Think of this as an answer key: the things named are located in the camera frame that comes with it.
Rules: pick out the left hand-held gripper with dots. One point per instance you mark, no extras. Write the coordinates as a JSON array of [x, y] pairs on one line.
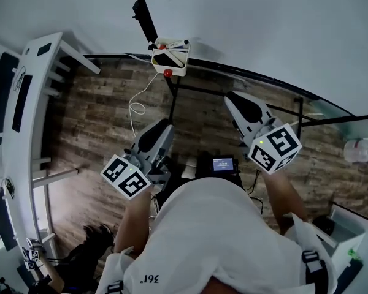
[[124, 178]]

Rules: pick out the red round magnet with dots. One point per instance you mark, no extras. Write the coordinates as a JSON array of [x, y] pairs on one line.
[[167, 73]]

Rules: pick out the small black box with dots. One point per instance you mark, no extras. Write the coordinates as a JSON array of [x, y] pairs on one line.
[[325, 226]]

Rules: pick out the red-capped marker pen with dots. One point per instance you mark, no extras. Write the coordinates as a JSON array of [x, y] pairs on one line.
[[162, 46]]

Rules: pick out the person's right forearm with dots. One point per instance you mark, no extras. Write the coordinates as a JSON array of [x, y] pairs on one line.
[[286, 201]]

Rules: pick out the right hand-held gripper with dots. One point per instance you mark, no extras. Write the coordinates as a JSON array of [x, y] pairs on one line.
[[274, 149]]

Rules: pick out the white rod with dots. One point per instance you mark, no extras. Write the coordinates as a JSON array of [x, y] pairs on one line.
[[292, 122]]

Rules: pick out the clear plastic bottle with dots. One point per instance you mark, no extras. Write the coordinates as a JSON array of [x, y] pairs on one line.
[[358, 152]]

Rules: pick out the white rack frame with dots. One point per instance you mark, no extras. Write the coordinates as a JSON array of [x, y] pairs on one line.
[[33, 127]]

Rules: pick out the small black device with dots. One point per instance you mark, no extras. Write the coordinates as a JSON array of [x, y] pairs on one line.
[[44, 49]]

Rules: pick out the person's left forearm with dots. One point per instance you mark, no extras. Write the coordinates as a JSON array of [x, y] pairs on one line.
[[133, 225]]

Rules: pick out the black keyboard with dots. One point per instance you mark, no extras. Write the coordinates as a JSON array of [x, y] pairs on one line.
[[22, 103]]

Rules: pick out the black-capped white marker pen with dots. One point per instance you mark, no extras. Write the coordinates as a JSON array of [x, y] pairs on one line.
[[179, 43]]

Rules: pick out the glass table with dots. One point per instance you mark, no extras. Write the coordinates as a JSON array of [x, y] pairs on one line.
[[334, 110]]

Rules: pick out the white side table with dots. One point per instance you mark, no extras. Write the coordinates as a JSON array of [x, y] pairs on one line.
[[349, 225]]

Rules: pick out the small screen device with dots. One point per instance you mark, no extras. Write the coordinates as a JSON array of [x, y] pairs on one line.
[[223, 164]]

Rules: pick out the person's white shirt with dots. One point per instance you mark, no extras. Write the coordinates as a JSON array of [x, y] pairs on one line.
[[217, 240]]

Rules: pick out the white storage box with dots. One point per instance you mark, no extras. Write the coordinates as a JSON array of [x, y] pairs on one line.
[[178, 70]]

